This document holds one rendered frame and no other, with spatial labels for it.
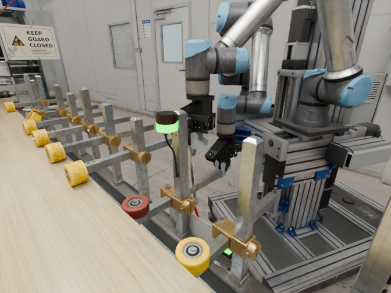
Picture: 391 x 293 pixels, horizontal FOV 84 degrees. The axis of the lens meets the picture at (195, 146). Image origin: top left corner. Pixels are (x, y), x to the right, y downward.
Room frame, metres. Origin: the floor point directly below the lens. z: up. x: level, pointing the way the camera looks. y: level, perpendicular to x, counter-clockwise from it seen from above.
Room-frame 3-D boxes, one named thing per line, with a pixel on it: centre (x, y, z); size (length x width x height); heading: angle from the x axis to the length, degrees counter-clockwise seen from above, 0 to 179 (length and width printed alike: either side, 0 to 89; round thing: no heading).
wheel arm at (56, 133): (1.19, 0.60, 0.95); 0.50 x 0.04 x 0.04; 135
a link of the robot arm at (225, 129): (0.86, -0.12, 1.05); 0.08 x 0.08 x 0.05
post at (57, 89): (1.51, 0.94, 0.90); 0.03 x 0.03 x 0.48; 45
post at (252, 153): (0.45, -0.13, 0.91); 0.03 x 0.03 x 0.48; 45
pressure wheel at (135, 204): (0.55, 0.18, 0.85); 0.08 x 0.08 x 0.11
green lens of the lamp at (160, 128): (0.59, 0.08, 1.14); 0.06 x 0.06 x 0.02
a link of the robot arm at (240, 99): (0.95, -0.16, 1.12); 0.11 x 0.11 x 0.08; 81
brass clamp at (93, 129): (1.17, 0.60, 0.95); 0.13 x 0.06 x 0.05; 45
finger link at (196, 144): (0.68, 0.00, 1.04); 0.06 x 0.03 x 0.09; 65
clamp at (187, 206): (0.64, 0.07, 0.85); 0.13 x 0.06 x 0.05; 45
